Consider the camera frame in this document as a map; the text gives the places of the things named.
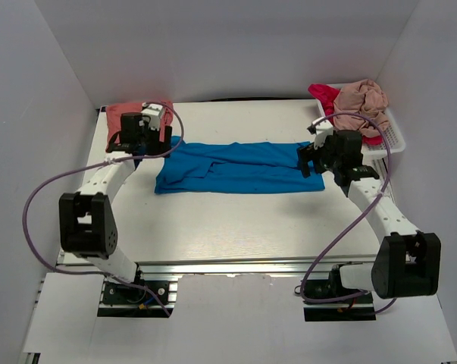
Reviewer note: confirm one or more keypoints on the beige crumpled t-shirt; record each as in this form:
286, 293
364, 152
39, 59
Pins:
363, 97

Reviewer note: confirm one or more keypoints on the aluminium table frame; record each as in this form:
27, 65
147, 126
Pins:
382, 343

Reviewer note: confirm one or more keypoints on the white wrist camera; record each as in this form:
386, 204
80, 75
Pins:
321, 128
153, 115

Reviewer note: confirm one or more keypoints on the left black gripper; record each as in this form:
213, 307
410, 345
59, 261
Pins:
161, 140

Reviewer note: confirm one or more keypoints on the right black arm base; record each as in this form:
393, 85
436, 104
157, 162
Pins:
325, 303

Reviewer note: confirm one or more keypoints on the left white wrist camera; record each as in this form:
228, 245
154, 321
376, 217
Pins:
153, 115

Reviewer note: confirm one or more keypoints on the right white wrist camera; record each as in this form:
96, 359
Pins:
321, 128

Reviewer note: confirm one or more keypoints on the magenta red t-shirt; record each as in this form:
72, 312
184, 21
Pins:
326, 95

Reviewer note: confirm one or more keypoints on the blue t-shirt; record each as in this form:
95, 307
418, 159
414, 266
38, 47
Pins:
236, 168

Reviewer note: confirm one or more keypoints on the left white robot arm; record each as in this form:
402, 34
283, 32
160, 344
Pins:
87, 226

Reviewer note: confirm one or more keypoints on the folded salmon pink t-shirt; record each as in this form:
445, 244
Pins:
114, 112

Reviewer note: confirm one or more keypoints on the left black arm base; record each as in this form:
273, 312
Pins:
119, 301

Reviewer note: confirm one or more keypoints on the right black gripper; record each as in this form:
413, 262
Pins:
312, 158

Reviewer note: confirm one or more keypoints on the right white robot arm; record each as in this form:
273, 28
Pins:
407, 263

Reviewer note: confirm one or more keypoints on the white plastic basket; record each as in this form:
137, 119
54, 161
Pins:
394, 138

